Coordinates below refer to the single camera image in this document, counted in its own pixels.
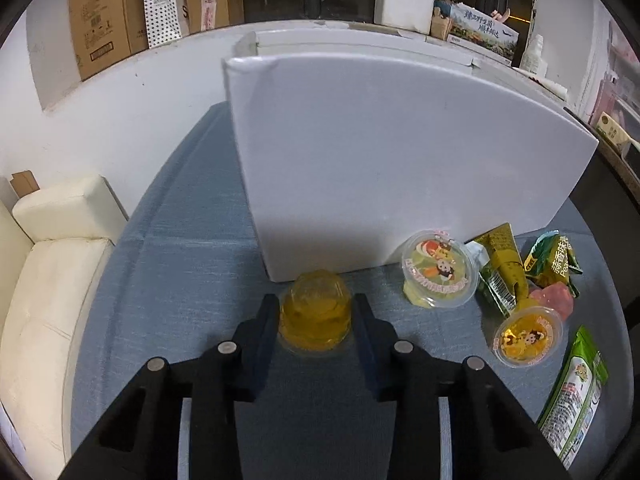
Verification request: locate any yellow tissue box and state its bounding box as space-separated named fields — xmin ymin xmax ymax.
xmin=592 ymin=111 xmax=632 ymax=153

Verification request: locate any olive yellow snack packet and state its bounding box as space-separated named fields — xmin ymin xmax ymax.
xmin=467 ymin=223 xmax=531 ymax=317

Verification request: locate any white plastic bottle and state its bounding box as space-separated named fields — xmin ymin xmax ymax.
xmin=520 ymin=35 xmax=548 ymax=75

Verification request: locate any white foam box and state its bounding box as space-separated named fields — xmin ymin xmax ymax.
xmin=374 ymin=0 xmax=435 ymax=35

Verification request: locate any dark green pea packet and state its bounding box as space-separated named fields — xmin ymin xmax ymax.
xmin=522 ymin=230 xmax=585 ymax=298

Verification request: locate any brown stone counter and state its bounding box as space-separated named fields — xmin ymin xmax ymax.
xmin=565 ymin=105 xmax=640 ymax=201

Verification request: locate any orange jelly cup cartoon lid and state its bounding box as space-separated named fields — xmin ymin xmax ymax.
xmin=491 ymin=307 xmax=565 ymax=368

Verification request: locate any cardboard piece behind sofa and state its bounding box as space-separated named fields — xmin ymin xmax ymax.
xmin=11 ymin=171 xmax=41 ymax=198

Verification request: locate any black speaker device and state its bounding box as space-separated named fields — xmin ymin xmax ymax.
xmin=620 ymin=142 xmax=640 ymax=181

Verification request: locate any white cardboard box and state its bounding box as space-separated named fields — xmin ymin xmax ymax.
xmin=221 ymin=30 xmax=600 ymax=282

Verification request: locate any pink plastic container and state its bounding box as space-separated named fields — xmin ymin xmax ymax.
xmin=595 ymin=72 xmax=621 ymax=121

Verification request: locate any large jelly cup cartoon lid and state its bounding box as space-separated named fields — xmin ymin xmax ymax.
xmin=401 ymin=230 xmax=478 ymax=309

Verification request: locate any cream leather sofa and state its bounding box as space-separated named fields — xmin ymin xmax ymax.
xmin=0 ymin=175 xmax=130 ymax=466

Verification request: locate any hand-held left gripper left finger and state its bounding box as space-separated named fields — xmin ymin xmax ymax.
xmin=60 ymin=294 xmax=281 ymax=480

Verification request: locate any rolled white paper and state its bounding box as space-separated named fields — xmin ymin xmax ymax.
xmin=530 ymin=72 xmax=568 ymax=100

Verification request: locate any white dotted shopping bag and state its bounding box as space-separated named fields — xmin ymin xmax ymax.
xmin=142 ymin=0 xmax=182 ymax=50

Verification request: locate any blue grey tablecloth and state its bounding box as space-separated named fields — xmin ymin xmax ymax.
xmin=65 ymin=100 xmax=631 ymax=480

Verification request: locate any green packet white label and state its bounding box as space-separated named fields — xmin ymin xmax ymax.
xmin=537 ymin=326 xmax=610 ymax=471

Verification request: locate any large brown cardboard box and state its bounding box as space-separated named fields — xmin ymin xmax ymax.
xmin=69 ymin=0 xmax=150 ymax=82

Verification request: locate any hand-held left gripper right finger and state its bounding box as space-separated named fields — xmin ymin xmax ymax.
xmin=352 ymin=292 xmax=571 ymax=480

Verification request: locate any printed landscape carton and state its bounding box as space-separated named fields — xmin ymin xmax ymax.
xmin=432 ymin=0 xmax=520 ymax=66

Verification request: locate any pink jelly cup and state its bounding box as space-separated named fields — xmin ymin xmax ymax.
xmin=527 ymin=284 xmax=575 ymax=321

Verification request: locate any yellow jelly cup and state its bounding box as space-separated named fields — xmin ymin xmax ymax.
xmin=277 ymin=270 xmax=357 ymax=358

